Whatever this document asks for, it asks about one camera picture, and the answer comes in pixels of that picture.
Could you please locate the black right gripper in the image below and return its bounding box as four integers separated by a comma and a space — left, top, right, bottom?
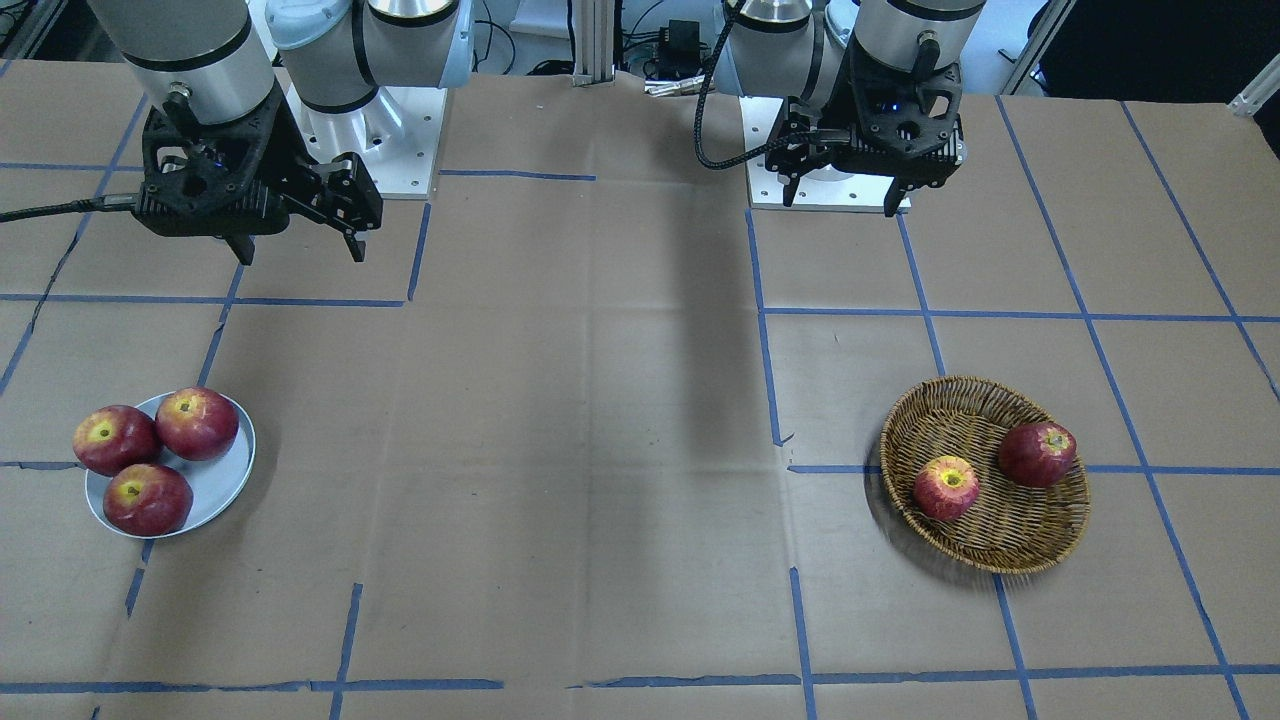
133, 85, 383, 266

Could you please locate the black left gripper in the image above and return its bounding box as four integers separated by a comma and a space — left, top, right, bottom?
767, 45, 966, 217

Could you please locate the yellow-red apple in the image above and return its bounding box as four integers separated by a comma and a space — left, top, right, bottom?
911, 455, 980, 521

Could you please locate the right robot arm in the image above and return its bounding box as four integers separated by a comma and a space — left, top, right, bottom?
90, 1, 474, 265

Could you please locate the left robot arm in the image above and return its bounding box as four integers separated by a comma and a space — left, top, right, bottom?
709, 1, 984, 217

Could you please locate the red apple on plate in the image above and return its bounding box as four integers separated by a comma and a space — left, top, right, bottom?
72, 404, 163, 477
154, 386, 241, 461
102, 462, 195, 537

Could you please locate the light blue plate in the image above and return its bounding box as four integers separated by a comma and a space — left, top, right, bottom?
83, 395, 257, 541

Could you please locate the dark red apple in basket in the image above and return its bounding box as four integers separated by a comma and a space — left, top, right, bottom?
997, 421, 1076, 488

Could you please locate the black power adapter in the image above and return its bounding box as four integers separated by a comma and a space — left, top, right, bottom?
660, 19, 701, 78

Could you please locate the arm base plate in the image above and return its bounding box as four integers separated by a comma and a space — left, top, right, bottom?
285, 87, 451, 201
739, 96, 891, 215

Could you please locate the black braided cable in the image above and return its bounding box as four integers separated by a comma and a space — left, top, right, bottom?
694, 0, 791, 170
0, 199, 141, 223

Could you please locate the aluminium frame post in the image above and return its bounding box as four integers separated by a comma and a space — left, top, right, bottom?
567, 0, 620, 87

